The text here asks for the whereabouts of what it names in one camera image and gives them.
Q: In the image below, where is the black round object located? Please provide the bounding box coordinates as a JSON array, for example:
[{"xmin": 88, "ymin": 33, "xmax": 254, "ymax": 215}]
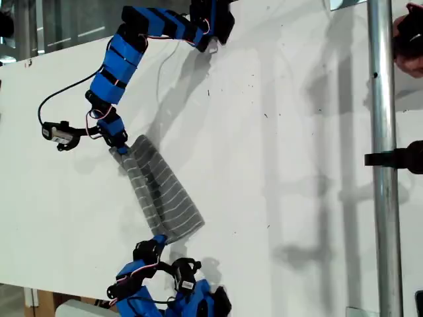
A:
[{"xmin": 0, "ymin": 12, "xmax": 15, "ymax": 38}]

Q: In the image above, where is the steel post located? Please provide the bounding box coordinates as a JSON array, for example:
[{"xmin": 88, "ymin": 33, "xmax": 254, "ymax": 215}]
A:
[{"xmin": 366, "ymin": 0, "xmax": 404, "ymax": 317}]

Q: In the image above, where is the white box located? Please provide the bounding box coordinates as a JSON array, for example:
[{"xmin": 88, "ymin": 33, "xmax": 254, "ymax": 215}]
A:
[{"xmin": 55, "ymin": 299, "xmax": 117, "ymax": 317}]

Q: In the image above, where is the black clamp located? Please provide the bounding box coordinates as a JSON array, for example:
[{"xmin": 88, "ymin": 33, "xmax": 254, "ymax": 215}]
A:
[{"xmin": 364, "ymin": 140, "xmax": 423, "ymax": 175}]

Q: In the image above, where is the person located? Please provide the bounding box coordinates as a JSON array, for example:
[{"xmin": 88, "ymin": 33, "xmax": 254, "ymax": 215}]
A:
[{"xmin": 392, "ymin": 2, "xmax": 423, "ymax": 79}]

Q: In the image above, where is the wooden table leg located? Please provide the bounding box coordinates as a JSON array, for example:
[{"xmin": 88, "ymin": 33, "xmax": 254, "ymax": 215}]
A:
[{"xmin": 24, "ymin": 288, "xmax": 56, "ymax": 317}]

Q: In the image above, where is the arm camera box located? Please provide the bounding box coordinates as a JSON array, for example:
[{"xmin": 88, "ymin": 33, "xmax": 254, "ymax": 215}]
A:
[
  {"xmin": 171, "ymin": 258, "xmax": 202, "ymax": 293},
  {"xmin": 40, "ymin": 120, "xmax": 81, "ymax": 153}
]

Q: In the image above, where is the grey white-striped towel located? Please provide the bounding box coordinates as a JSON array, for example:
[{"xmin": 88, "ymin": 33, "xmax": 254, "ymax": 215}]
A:
[{"xmin": 108, "ymin": 134, "xmax": 206, "ymax": 247}]

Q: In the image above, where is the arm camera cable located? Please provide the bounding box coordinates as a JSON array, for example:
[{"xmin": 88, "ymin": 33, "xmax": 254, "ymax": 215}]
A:
[
  {"xmin": 37, "ymin": 64, "xmax": 107, "ymax": 127},
  {"xmin": 151, "ymin": 280, "xmax": 182, "ymax": 304}
]

